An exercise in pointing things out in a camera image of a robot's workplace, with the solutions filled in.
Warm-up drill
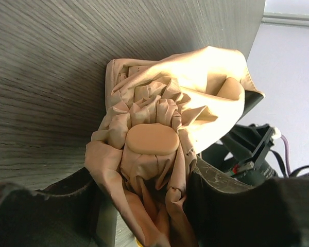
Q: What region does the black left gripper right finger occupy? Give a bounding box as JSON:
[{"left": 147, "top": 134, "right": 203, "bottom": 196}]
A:
[{"left": 184, "top": 159, "right": 309, "bottom": 246}]

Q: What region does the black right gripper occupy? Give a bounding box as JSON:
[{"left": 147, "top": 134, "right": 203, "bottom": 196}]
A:
[{"left": 195, "top": 124, "right": 278, "bottom": 187}]

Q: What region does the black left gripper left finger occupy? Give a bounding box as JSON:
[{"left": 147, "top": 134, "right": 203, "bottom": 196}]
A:
[{"left": 0, "top": 168, "right": 97, "bottom": 246}]

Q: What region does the cream folding umbrella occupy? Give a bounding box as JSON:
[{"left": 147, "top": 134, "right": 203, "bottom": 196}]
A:
[{"left": 84, "top": 46, "right": 256, "bottom": 246}]

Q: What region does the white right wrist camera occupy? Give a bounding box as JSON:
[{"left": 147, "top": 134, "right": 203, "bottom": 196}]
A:
[{"left": 271, "top": 127, "right": 282, "bottom": 140}]

